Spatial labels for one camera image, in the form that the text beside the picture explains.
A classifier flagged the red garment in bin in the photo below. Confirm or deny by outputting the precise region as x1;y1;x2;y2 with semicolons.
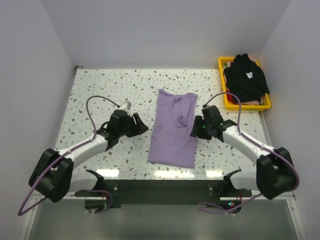
226;94;238;105

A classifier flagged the yellow plastic bin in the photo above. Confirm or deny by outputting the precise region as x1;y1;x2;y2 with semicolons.
217;56;272;112

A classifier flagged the pink garment in bin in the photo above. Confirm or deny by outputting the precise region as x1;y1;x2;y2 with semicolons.
242;96;265;106

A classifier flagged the purple t-shirt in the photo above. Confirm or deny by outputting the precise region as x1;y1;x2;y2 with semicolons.
147;89;198;169

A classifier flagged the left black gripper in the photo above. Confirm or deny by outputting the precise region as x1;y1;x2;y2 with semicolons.
117;112;148;138

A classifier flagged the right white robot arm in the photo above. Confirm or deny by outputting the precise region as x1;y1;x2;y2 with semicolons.
190;105;300;200

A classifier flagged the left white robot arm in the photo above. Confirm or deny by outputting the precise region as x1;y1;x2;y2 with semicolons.
28;109;149;203

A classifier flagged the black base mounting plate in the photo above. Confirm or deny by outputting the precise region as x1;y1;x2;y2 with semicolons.
75;179;252;210

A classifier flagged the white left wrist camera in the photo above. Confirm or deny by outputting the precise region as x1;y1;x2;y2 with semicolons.
118;101;132;112

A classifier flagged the black t-shirt in bin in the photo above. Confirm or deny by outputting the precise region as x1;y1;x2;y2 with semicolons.
223;53;270;104

